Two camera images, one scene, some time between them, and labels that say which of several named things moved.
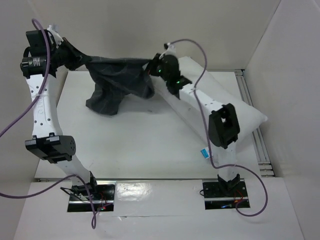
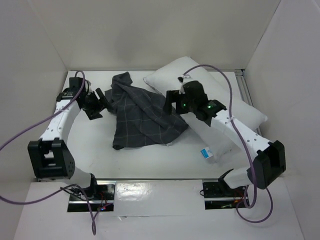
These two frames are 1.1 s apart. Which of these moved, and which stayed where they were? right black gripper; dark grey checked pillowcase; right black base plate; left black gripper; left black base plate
Moved: dark grey checked pillowcase; right black gripper; left black gripper
Stayed: left black base plate; right black base plate
